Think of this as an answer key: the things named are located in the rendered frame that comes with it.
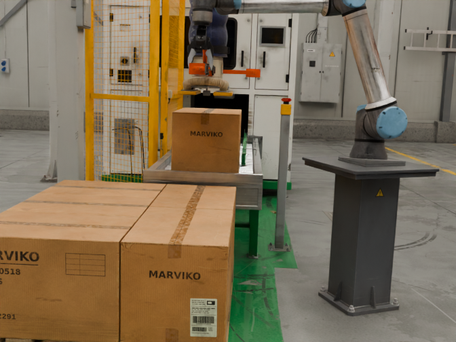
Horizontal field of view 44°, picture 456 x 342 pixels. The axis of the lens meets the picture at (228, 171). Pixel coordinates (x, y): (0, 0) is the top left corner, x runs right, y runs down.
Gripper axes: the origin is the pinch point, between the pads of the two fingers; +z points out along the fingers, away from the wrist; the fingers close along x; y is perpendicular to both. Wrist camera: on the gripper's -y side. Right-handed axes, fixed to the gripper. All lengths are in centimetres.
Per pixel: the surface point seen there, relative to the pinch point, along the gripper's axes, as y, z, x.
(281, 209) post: 121, 90, -48
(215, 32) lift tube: 50, -20, -3
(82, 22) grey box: 131, -30, 92
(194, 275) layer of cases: -60, 77, -5
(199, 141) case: 73, 41, 5
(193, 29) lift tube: 53, -21, 9
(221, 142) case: 73, 41, -8
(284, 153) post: 121, 52, -49
